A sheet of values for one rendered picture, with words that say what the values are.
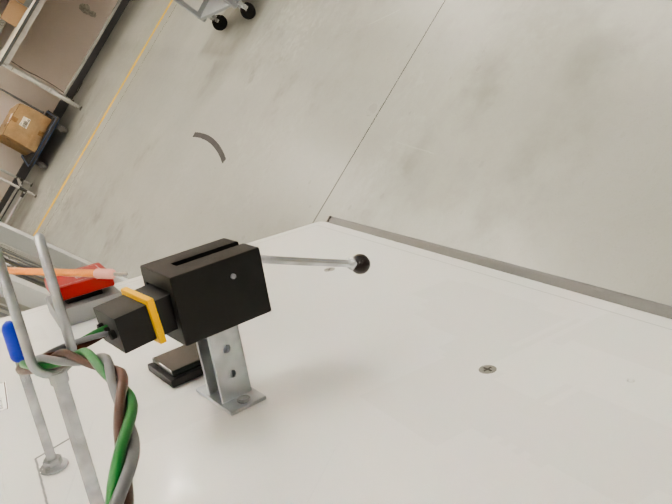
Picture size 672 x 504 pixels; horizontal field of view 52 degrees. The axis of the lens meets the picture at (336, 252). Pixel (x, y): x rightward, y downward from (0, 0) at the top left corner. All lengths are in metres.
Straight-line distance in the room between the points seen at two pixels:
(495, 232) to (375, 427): 1.52
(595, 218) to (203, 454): 1.42
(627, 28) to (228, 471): 1.80
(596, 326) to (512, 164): 1.52
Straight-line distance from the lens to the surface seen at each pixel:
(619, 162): 1.76
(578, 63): 2.04
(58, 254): 1.46
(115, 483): 0.18
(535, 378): 0.40
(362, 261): 0.46
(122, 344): 0.37
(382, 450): 0.35
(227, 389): 0.42
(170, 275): 0.37
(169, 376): 0.46
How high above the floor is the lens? 1.27
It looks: 33 degrees down
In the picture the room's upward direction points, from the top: 60 degrees counter-clockwise
